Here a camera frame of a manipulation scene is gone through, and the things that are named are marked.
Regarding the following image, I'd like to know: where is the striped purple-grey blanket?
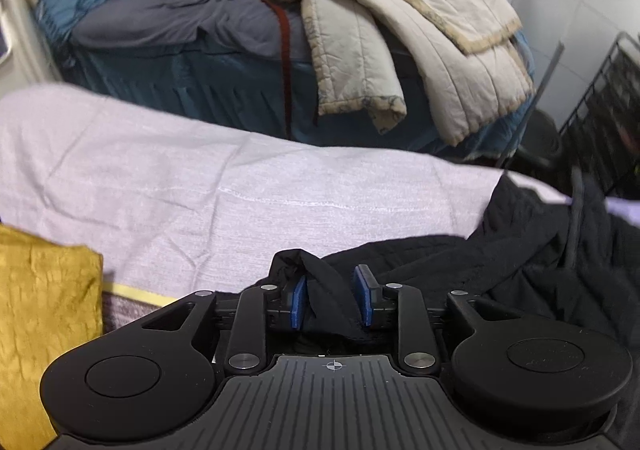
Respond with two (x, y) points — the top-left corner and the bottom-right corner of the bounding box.
(101, 294), (168, 333)

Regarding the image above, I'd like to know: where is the white bed sheet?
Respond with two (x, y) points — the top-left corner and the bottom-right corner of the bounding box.
(0, 83), (566, 303)

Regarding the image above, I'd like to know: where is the dark red strap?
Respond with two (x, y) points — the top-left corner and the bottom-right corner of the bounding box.
(260, 0), (296, 141)

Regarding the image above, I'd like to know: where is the beige quilted comforter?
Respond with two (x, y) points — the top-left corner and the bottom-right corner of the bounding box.
(259, 0), (535, 147)

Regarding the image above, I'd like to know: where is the gold satin folded cloth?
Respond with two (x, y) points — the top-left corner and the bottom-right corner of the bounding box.
(0, 224), (105, 450)

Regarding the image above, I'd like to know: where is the black quilted jacket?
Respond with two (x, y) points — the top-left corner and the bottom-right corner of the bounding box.
(267, 167), (640, 356)

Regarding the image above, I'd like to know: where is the black wire rack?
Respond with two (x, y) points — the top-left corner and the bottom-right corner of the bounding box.
(557, 30), (640, 198)

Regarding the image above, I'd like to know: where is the bed with blue skirt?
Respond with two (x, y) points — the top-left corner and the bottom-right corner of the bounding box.
(32, 0), (538, 166)

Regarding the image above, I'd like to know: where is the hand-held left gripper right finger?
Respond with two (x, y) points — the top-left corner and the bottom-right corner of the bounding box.
(353, 263), (507, 377)

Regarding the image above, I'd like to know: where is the black trash bin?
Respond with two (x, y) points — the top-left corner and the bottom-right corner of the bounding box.
(515, 108), (568, 181)

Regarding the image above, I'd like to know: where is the grey blanket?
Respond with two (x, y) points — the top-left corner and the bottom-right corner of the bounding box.
(70, 0), (313, 62)

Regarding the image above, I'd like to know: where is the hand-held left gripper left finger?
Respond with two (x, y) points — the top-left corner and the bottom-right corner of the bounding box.
(142, 275), (307, 377)

